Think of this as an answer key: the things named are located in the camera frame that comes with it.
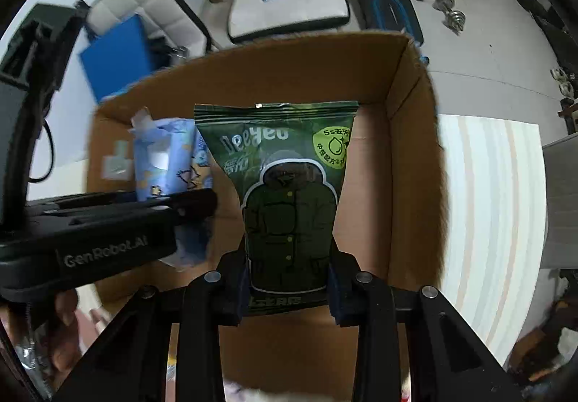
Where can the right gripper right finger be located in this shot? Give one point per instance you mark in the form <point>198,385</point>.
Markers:
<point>447,360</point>

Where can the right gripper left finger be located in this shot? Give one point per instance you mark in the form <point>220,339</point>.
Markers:
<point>129,361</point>

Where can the blue cartoon tissue pack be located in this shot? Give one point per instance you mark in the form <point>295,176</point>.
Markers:
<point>170,157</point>

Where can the green wet wipes pack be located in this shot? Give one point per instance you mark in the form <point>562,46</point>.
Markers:
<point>287,162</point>

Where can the left hand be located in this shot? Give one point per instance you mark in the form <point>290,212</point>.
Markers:
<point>61,340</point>

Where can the brown cardboard box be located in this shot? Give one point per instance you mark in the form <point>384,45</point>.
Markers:
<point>391,214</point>

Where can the grey chair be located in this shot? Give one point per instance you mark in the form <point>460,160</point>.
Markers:
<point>560,249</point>

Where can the blue foam board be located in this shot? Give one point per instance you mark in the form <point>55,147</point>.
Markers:
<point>117,59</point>

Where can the striped tablecloth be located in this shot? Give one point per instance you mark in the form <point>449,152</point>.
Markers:
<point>497,216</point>

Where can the white quilted chair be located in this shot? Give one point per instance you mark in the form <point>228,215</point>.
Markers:
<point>173,20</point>

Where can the chrome dumbbell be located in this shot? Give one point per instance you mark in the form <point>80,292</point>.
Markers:
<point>454,19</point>

